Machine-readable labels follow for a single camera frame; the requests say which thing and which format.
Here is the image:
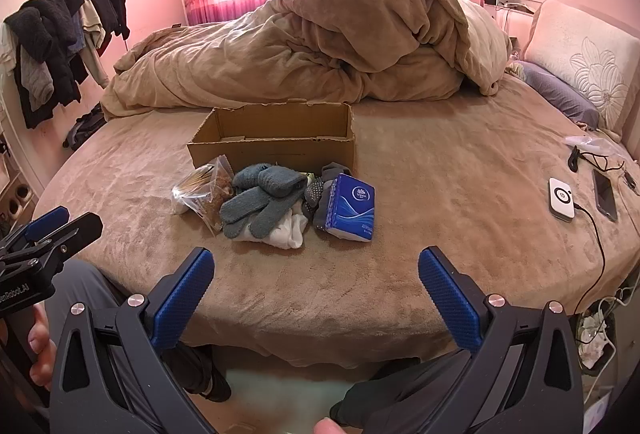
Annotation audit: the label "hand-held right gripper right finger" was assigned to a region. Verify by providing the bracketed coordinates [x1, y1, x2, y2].
[365, 246, 586, 434]

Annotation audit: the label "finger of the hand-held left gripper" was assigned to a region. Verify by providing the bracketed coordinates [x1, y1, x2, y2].
[30, 212, 104, 265]
[10, 206, 71, 247]

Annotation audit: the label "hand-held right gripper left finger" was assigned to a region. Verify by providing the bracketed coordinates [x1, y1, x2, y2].
[49, 246, 221, 434]

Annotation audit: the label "clear bag of brown snacks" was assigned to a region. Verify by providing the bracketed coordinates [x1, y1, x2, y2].
[197, 155, 236, 236]

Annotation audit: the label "clear bag of pale sticks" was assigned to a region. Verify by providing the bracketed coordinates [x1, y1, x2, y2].
[171, 164, 221, 215]

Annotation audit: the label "white sock bundle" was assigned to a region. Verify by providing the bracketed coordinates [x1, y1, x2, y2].
[235, 209, 306, 251]

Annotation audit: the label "blue tissue pack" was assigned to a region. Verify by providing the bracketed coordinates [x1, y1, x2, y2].
[325, 173, 377, 242]

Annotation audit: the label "grey socks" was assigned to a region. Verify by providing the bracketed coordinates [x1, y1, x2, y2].
[220, 166, 308, 240]

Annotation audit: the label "grey knit glove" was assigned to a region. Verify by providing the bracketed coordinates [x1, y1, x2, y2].
[232, 164, 273, 190]

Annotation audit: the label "grey dotted sock bundle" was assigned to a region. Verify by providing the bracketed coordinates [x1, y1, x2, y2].
[304, 164, 342, 230]

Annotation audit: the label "cardboard box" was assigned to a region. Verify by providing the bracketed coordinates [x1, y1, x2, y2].
[188, 101, 357, 175]

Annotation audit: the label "person's left hand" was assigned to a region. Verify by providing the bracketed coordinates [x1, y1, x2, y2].
[27, 319, 58, 390]

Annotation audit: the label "dark bag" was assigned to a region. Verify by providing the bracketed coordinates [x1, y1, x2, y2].
[62, 103, 108, 151]

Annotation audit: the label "person's right leg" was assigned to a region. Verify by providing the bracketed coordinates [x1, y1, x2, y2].
[330, 359, 471, 430]

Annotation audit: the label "white card with circle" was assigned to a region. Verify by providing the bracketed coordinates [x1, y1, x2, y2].
[548, 177, 577, 221]

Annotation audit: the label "rack of hanging clothes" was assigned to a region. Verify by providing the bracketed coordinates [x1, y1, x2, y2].
[0, 0, 132, 130]

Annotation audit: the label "black phone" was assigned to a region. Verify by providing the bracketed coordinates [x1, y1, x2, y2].
[591, 170, 619, 222]

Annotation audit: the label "clear plastic bag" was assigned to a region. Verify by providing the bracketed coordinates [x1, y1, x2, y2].
[565, 134, 626, 160]

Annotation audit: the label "purple grey pillow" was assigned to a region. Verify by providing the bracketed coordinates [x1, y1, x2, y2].
[515, 60, 601, 130]

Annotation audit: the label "brown duvet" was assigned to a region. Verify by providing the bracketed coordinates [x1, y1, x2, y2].
[100, 0, 513, 120]

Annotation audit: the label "cream flower embroidered pillow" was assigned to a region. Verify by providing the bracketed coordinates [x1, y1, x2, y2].
[522, 0, 640, 145]

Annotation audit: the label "white bedside shelf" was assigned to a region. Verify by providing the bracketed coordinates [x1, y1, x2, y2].
[480, 0, 546, 35]

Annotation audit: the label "white power strip with cables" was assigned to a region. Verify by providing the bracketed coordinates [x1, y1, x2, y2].
[575, 284, 633, 370]

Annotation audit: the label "black charging cable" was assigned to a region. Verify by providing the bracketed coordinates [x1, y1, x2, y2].
[570, 201, 607, 315]

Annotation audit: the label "black cable with plug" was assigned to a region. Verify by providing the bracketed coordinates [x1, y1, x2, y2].
[567, 146, 638, 190]

